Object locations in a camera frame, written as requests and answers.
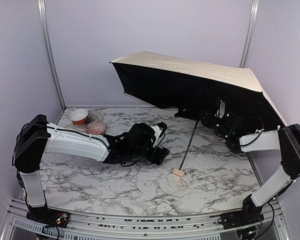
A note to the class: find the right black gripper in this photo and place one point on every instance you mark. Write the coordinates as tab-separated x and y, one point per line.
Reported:
198	115

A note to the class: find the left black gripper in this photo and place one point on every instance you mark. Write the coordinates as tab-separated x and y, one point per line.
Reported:
159	155

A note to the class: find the cream and black umbrella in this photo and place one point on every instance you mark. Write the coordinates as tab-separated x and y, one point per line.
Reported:
192	86

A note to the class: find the red patterned bowl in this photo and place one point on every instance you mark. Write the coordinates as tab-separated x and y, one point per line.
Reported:
96	128

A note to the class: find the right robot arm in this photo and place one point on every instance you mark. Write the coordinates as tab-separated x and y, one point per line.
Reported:
280	145

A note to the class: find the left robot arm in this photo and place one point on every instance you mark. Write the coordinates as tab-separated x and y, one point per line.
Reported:
39	137

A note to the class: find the orange bowl white inside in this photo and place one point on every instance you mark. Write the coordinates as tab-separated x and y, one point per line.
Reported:
79	116

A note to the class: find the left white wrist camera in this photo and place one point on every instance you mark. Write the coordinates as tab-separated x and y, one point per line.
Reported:
159	130

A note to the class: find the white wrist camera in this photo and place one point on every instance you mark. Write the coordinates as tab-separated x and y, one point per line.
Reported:
221	109
159	130

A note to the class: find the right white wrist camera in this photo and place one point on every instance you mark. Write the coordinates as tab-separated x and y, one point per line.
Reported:
221	109

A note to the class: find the right aluminium frame post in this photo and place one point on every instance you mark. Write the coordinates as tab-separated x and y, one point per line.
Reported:
251	28

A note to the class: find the aluminium frame post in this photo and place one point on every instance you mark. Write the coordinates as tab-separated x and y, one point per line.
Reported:
251	28
49	52

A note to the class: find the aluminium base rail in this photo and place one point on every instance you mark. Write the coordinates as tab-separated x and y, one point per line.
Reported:
93	226

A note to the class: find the left aluminium frame post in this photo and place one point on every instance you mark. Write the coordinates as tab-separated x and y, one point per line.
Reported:
49	52

